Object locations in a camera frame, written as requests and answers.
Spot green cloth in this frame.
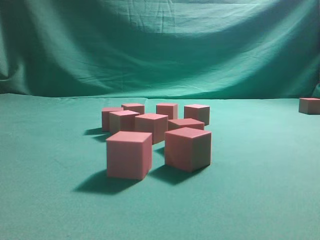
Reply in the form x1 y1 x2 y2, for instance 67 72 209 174
0 0 320 240

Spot pink wooden cube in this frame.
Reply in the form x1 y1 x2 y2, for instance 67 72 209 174
168 118 205 131
109 110 140 135
106 131 152 180
101 107 124 132
164 127 212 173
121 103 145 115
184 104 210 126
156 102 178 120
298 97 320 115
134 113 168 144

